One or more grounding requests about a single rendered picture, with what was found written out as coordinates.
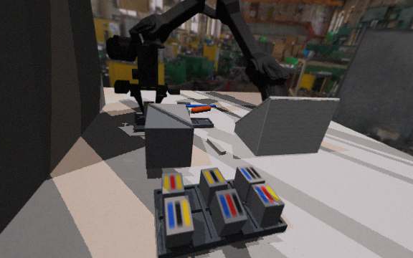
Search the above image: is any orange-handled screwdriver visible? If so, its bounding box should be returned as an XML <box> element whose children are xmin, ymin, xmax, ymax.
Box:
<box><xmin>190</xmin><ymin>105</ymin><xmax>211</xmax><ymax>113</ymax></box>

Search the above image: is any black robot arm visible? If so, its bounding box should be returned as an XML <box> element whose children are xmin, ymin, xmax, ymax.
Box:
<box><xmin>106</xmin><ymin>0</ymin><xmax>290</xmax><ymax>102</ymax></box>

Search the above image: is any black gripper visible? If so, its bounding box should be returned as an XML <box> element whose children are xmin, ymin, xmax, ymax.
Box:
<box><xmin>114</xmin><ymin>63</ymin><xmax>180</xmax><ymax>114</ymax></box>

